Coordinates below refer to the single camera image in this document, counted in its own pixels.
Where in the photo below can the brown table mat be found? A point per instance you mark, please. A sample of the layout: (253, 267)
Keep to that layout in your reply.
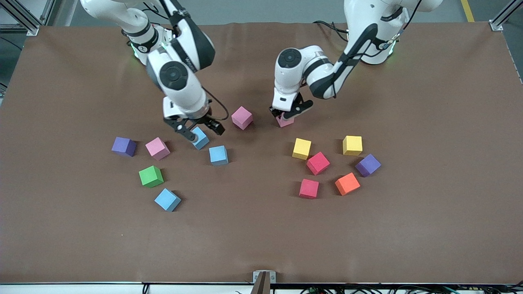
(261, 228)

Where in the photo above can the aluminium frame profile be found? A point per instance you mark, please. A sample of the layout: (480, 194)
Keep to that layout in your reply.
(24, 20)
(497, 25)
(49, 10)

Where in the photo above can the blue foam cube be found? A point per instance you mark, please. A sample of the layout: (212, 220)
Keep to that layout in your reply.
(167, 199)
(201, 141)
(218, 155)

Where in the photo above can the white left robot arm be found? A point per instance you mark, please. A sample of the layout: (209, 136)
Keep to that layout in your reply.
(306, 53)

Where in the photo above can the orange foam cube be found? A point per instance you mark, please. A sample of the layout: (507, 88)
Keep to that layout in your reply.
(347, 183)

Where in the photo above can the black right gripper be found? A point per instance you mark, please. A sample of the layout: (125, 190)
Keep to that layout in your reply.
(203, 119)

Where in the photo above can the green foam cube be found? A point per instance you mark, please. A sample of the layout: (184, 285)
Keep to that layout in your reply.
(150, 176)

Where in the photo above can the metal clamp bracket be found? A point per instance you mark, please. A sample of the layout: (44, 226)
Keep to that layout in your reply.
(263, 281)

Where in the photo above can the pink foam cube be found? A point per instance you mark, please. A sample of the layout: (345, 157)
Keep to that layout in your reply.
(242, 118)
(284, 121)
(157, 148)

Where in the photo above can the yellow foam cube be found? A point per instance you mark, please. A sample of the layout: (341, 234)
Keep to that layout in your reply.
(301, 148)
(352, 145)

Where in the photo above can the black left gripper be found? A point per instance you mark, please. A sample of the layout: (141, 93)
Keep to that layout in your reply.
(296, 102)

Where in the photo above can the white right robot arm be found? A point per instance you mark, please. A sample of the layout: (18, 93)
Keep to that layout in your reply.
(190, 94)

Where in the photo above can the purple foam cube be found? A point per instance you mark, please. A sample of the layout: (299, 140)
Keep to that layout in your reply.
(122, 145)
(367, 165)

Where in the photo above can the red foam cube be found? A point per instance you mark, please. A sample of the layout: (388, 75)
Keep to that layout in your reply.
(318, 163)
(309, 188)

